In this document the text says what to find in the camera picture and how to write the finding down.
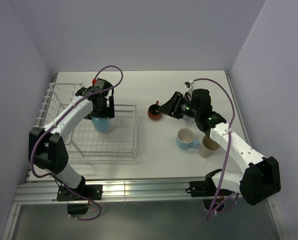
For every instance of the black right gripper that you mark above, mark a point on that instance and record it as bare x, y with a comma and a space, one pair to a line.
172, 106

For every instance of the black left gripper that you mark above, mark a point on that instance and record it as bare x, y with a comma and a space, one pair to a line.
108, 111

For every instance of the tall light blue mug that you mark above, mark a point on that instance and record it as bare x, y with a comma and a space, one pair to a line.
101, 125

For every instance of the light blue cream-lined mug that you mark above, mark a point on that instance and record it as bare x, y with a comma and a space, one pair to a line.
186, 139

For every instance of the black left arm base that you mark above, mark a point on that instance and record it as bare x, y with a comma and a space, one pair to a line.
78, 199

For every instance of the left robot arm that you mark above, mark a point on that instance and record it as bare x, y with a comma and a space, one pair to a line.
47, 148

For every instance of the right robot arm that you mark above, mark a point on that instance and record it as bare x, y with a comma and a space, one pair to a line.
260, 177

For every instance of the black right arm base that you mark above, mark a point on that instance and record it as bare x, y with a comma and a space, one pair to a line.
206, 188

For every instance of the orange black mug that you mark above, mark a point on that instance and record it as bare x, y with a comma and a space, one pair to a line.
153, 113

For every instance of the beige cup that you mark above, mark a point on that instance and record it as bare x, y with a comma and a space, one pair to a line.
208, 147

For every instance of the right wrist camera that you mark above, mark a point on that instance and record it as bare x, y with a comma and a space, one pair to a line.
189, 85

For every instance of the white wire dish rack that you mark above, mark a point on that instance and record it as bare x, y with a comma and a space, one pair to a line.
84, 140

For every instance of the aluminium mounting rail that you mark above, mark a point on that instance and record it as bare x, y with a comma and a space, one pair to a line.
161, 189

